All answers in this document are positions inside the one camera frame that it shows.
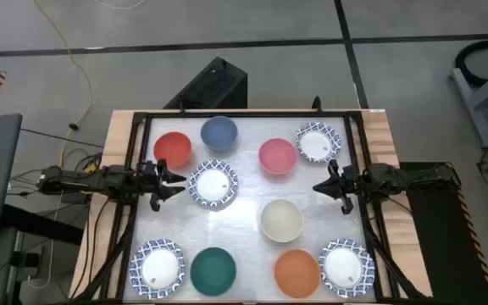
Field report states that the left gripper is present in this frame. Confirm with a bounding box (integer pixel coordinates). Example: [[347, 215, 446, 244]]
[[136, 158, 187, 212]]

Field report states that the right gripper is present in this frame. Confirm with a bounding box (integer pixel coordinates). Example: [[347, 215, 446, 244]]
[[313, 159, 372, 215]]

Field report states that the blue patterned white plate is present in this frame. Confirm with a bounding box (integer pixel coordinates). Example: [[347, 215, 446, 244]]
[[295, 121, 342, 164], [318, 238, 376, 299], [188, 158, 240, 208], [129, 238, 187, 301]]

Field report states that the pink bowl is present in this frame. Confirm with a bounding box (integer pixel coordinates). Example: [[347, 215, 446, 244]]
[[258, 137, 298, 176]]

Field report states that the orange bowl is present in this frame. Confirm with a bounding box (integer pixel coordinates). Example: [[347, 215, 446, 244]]
[[274, 248, 322, 299]]

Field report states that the green bowl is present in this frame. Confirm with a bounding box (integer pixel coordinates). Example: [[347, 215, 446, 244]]
[[190, 247, 237, 297]]

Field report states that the red bowl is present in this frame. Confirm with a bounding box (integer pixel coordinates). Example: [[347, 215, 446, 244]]
[[152, 130, 193, 169]]

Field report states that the cream bowl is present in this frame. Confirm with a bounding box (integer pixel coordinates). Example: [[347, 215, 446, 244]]
[[260, 198, 305, 244]]

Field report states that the blue bowl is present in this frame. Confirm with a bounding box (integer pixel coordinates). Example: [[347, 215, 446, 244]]
[[200, 115, 239, 152]]

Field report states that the white glossy table sheet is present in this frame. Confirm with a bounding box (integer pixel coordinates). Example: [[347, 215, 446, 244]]
[[121, 116, 379, 304]]

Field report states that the black computer tower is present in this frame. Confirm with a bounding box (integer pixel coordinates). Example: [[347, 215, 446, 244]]
[[163, 56, 248, 110]]

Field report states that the grey metal stand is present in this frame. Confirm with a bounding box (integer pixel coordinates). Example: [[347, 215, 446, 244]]
[[451, 58, 488, 149]]

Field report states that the black metal table frame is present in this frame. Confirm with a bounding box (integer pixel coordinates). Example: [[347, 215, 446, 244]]
[[74, 96, 431, 305]]

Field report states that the black cable with plug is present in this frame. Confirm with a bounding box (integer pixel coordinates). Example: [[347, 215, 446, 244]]
[[19, 121, 105, 149]]

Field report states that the yellow cable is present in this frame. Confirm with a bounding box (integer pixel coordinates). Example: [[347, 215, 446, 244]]
[[33, 0, 94, 170]]

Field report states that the white cable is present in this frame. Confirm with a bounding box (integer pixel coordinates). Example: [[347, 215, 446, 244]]
[[95, 0, 147, 11]]

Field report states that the black hose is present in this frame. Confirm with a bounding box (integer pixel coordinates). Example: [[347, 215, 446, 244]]
[[454, 39, 488, 88]]

